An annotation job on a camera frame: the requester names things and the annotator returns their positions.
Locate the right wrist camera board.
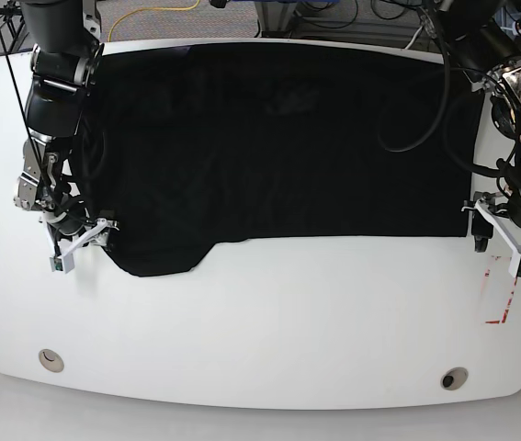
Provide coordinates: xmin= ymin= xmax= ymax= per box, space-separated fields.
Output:
xmin=50 ymin=254 xmax=75 ymax=274

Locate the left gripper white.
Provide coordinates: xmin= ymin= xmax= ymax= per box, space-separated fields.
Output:
xmin=461 ymin=190 xmax=521 ymax=253

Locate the table cable grommet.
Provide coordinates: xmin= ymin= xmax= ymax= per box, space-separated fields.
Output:
xmin=39 ymin=349 xmax=64 ymax=373
xmin=440 ymin=367 xmax=469 ymax=391

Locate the black T-shirt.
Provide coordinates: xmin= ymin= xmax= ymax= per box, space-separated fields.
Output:
xmin=70 ymin=42 xmax=483 ymax=277

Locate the white cable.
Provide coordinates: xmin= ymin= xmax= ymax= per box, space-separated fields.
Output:
xmin=403 ymin=25 xmax=426 ymax=51

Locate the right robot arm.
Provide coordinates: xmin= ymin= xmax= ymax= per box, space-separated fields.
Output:
xmin=14 ymin=1 xmax=115 ymax=272

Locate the yellow cable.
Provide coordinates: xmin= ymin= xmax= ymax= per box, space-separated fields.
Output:
xmin=108 ymin=0 xmax=201 ymax=43

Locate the aluminium frame post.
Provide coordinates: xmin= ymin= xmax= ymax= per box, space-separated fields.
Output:
xmin=254 ymin=0 xmax=297 ymax=38

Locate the left table cable grommet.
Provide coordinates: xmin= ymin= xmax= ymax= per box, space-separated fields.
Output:
xmin=39 ymin=349 xmax=64 ymax=373

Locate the red tape rectangle marking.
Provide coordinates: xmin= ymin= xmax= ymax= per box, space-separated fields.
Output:
xmin=478 ymin=255 xmax=517 ymax=325

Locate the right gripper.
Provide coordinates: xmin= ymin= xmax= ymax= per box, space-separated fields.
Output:
xmin=41 ymin=212 xmax=119 ymax=257

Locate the right table cable grommet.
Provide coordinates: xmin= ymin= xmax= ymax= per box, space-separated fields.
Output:
xmin=440 ymin=367 xmax=469 ymax=391

